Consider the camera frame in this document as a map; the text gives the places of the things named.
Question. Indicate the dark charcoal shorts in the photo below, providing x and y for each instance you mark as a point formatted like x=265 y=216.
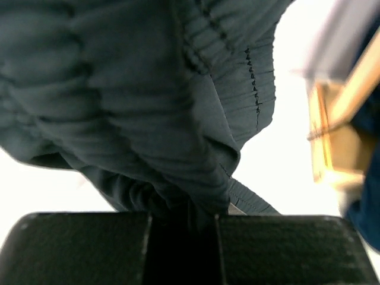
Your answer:
x=152 y=101

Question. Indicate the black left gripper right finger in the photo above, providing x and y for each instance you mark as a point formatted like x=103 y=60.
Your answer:
x=291 y=250

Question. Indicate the aluminium frame rail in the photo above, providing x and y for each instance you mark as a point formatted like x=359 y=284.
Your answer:
x=334 y=48

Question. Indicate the wooden clothes rack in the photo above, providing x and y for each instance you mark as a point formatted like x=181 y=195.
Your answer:
x=341 y=153

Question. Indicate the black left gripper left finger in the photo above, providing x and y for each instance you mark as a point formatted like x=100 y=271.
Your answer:
x=76 y=248

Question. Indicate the navy blue shorts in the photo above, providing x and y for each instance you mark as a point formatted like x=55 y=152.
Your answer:
x=363 y=213

